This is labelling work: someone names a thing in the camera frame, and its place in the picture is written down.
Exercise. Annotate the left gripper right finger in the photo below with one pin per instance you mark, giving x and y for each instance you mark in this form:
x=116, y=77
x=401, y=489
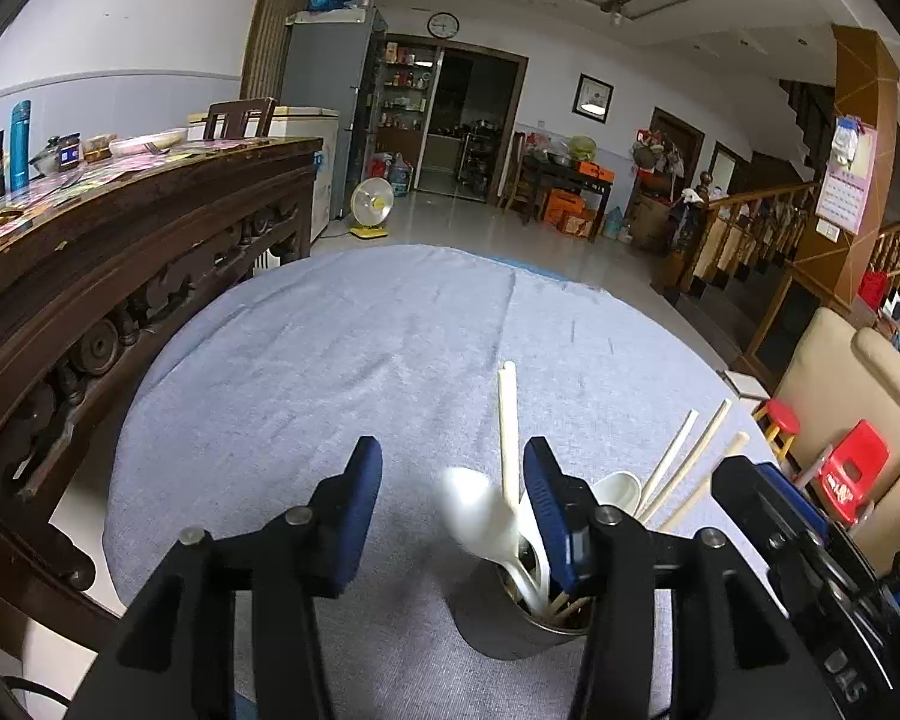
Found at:
x=562, y=505

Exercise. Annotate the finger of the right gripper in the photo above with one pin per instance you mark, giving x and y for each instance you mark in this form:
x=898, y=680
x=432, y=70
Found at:
x=795, y=498

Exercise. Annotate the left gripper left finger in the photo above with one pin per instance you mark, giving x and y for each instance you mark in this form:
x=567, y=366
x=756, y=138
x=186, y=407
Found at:
x=342, y=507

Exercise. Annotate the white plastic spoon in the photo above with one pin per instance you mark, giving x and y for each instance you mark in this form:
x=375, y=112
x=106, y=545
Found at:
x=622, y=490
x=481, y=522

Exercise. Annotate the wooden chopstick pair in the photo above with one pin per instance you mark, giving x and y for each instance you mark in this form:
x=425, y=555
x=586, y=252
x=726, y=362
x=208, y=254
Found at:
x=678, y=472
x=662, y=467

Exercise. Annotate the single wooden chopstick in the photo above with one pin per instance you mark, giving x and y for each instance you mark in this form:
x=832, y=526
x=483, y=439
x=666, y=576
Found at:
x=508, y=433

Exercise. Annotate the red plastic child chair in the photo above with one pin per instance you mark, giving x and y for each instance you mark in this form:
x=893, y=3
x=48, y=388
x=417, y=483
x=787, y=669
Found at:
x=850, y=471

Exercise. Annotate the red round stool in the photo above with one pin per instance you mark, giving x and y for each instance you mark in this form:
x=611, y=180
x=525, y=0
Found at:
x=780, y=426

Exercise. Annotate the white small stool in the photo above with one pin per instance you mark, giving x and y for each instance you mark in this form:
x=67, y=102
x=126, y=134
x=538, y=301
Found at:
x=745, y=387

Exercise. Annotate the beige leather armchair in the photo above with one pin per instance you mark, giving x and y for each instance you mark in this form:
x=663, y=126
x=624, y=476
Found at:
x=837, y=376

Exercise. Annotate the metal utensil cup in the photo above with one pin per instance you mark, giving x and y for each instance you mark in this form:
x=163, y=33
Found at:
x=490, y=617

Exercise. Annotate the grey table cloth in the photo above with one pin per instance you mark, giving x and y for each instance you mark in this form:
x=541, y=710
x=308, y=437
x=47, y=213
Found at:
x=268, y=389

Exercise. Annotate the wooden stair railing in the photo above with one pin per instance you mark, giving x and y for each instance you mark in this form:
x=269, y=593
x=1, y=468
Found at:
x=747, y=233

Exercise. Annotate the small yellow fan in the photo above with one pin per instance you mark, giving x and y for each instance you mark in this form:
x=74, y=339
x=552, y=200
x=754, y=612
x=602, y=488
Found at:
x=371, y=203

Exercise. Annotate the dark wooden side table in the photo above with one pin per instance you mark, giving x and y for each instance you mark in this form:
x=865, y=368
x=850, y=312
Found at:
x=572, y=197

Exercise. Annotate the white chest freezer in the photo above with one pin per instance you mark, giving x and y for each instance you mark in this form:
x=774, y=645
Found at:
x=267, y=173

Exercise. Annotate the grey refrigerator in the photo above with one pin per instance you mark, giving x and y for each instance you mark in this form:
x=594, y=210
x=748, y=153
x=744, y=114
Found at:
x=333, y=62

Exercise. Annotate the blue thermos bottle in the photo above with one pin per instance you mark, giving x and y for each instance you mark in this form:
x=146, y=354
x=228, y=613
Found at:
x=19, y=159

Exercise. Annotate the framed wall picture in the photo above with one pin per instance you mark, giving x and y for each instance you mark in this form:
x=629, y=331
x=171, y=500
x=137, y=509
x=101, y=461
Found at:
x=592, y=98

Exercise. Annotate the round wall clock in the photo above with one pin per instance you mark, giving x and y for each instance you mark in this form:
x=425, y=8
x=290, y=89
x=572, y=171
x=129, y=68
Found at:
x=443, y=25

